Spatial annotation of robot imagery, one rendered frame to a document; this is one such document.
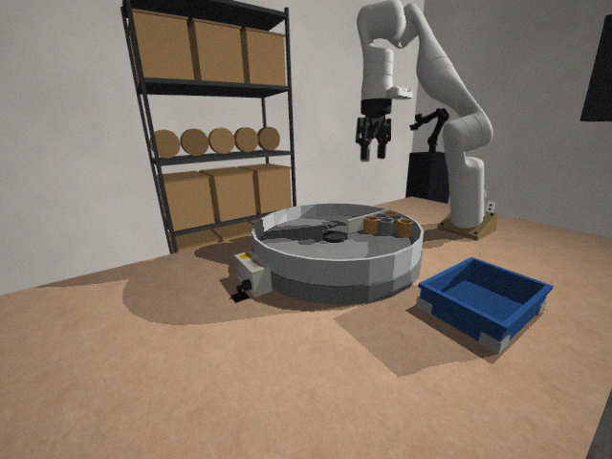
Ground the blue crate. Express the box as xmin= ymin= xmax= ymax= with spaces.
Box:
xmin=416 ymin=257 xmax=554 ymax=354

